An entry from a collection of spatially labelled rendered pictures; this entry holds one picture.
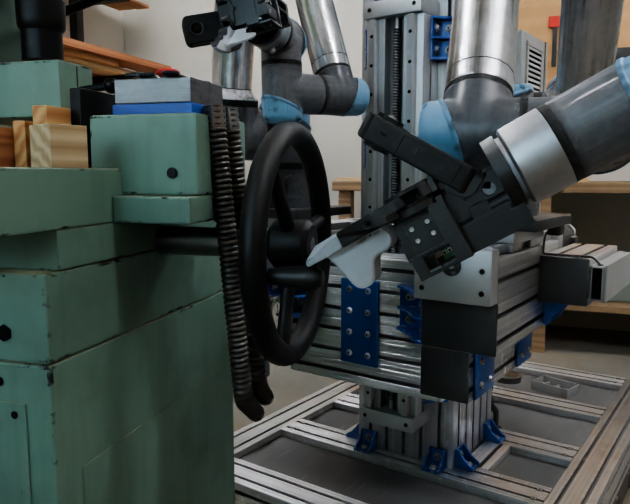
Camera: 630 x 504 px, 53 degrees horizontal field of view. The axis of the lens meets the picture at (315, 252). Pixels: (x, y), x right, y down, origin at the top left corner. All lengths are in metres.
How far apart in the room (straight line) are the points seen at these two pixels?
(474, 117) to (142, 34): 4.30
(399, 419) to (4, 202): 1.04
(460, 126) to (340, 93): 0.58
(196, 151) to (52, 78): 0.24
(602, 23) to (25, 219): 0.81
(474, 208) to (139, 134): 0.37
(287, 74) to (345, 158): 2.94
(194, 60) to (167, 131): 3.90
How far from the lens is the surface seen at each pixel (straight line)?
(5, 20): 1.02
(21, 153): 0.82
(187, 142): 0.71
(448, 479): 1.50
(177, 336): 0.88
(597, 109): 0.57
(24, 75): 0.90
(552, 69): 3.93
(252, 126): 1.37
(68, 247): 0.67
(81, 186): 0.69
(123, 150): 0.75
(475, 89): 0.70
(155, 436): 0.86
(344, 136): 4.11
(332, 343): 1.35
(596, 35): 1.06
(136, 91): 0.76
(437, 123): 0.68
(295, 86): 1.18
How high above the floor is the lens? 0.89
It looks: 7 degrees down
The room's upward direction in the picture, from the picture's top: straight up
